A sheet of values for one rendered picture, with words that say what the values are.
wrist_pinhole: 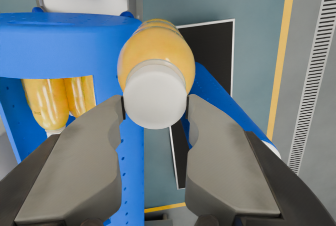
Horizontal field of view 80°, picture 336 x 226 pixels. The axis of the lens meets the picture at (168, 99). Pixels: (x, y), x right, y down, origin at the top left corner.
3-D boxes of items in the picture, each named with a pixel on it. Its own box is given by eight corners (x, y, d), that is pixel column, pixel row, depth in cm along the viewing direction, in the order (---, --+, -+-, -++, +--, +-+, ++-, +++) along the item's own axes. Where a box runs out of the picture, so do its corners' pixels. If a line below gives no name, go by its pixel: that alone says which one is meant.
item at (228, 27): (175, 178, 210) (177, 190, 196) (154, 26, 142) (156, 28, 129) (224, 170, 212) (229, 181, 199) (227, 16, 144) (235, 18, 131)
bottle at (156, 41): (138, 68, 31) (113, 145, 15) (129, 19, 28) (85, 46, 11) (183, 63, 31) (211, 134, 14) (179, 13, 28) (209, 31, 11)
